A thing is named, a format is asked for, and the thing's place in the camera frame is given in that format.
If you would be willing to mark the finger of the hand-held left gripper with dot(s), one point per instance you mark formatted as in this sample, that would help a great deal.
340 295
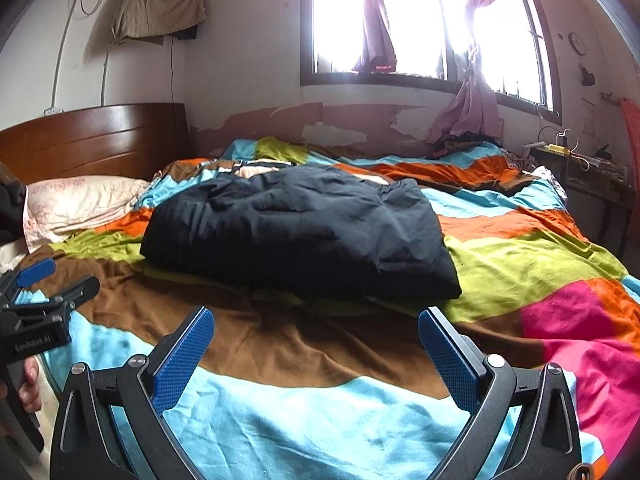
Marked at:
75 294
36 270

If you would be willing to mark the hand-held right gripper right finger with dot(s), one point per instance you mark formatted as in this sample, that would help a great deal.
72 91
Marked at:
450 365

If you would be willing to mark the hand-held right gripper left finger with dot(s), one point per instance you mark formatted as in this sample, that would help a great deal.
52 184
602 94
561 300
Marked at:
182 360

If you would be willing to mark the dark navy padded jacket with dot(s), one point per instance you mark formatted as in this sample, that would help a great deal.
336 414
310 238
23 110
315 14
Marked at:
300 230

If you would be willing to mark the pile of dark clothes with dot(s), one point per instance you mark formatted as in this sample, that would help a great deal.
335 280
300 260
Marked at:
465 142

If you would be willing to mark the person's left hand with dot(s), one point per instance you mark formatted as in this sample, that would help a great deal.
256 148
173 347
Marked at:
31 385

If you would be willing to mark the dark cloth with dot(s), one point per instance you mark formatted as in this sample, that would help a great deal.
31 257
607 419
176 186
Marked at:
10 205

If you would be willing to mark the pale floral pillow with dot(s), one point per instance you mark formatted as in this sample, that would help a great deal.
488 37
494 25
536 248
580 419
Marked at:
75 205

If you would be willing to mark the colourful patchwork bedspread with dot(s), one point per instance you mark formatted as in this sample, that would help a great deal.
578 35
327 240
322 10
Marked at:
500 270

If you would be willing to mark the brown wooden headboard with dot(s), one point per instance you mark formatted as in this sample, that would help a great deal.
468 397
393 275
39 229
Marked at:
95 142

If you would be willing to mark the cluttered side table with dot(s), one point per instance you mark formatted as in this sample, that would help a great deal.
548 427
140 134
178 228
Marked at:
590 175

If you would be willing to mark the pink tied curtain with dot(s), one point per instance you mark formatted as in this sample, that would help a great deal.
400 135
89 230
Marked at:
475 95

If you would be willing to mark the dark red tied curtain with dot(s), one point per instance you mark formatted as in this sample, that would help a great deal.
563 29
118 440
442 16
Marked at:
375 25

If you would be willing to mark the white wall socket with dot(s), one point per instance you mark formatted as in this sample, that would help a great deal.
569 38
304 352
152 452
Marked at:
52 110

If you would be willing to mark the beige cloth hanging on wall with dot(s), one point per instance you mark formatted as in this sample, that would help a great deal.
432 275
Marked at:
155 7

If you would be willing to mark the black wall hook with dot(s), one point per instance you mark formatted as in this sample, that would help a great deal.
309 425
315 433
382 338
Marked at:
587 77

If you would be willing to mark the round wall clock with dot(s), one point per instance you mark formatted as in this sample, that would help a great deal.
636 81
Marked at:
578 43

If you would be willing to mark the window with dark frame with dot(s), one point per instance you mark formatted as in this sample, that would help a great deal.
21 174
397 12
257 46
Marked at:
425 15

